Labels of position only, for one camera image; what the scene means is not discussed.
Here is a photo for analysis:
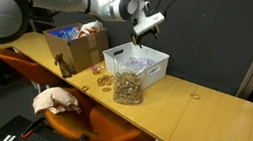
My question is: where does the brown cardboard box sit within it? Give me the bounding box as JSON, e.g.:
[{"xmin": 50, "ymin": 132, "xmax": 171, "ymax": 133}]
[{"xmin": 42, "ymin": 18, "xmax": 114, "ymax": 78}]

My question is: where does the white plastic storage bin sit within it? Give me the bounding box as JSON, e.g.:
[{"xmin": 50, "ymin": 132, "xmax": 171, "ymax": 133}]
[{"xmin": 101, "ymin": 36, "xmax": 175, "ymax": 95}]

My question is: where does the brown moose plush toy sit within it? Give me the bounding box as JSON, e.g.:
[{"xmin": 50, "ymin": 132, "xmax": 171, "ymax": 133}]
[{"xmin": 52, "ymin": 51, "xmax": 78, "ymax": 81}]

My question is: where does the single tan rubber band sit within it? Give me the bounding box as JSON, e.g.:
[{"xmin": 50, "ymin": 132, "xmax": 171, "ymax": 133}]
[
  {"xmin": 190, "ymin": 92, "xmax": 201, "ymax": 101},
  {"xmin": 80, "ymin": 84, "xmax": 91, "ymax": 92},
  {"xmin": 101, "ymin": 86, "xmax": 113, "ymax": 94}
]

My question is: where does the blue printed carton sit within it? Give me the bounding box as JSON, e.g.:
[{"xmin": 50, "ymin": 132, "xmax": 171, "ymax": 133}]
[{"xmin": 49, "ymin": 25, "xmax": 81, "ymax": 44}]

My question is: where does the clear bag of rubber bands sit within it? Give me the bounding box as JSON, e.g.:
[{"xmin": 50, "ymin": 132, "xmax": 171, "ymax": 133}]
[{"xmin": 107, "ymin": 57, "xmax": 147, "ymax": 109}]

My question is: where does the large orange shell chair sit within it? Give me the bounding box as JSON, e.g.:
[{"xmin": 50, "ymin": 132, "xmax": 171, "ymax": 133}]
[{"xmin": 41, "ymin": 76, "xmax": 155, "ymax": 141}]

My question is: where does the small orange shell chair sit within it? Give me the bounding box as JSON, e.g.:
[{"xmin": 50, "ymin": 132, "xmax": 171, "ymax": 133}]
[{"xmin": 0, "ymin": 39, "xmax": 67, "ymax": 99}]

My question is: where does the peach clothing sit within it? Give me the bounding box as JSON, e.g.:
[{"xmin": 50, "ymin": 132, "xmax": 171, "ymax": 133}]
[{"xmin": 29, "ymin": 83, "xmax": 83, "ymax": 122}]

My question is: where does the pile of tan rubber bands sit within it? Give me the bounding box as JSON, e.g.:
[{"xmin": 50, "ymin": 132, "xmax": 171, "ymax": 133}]
[{"xmin": 95, "ymin": 72, "xmax": 116, "ymax": 88}]

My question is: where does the small pink-lid dough tub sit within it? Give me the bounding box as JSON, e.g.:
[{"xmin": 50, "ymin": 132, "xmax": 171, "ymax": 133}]
[{"xmin": 89, "ymin": 63, "xmax": 102, "ymax": 77}]

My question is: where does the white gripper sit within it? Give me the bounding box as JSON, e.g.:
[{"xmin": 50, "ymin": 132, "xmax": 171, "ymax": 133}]
[{"xmin": 127, "ymin": 11, "xmax": 170, "ymax": 49}]

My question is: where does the white orange plastic bag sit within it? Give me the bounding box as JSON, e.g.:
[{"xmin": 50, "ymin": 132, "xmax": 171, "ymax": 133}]
[{"xmin": 76, "ymin": 18, "xmax": 106, "ymax": 39}]

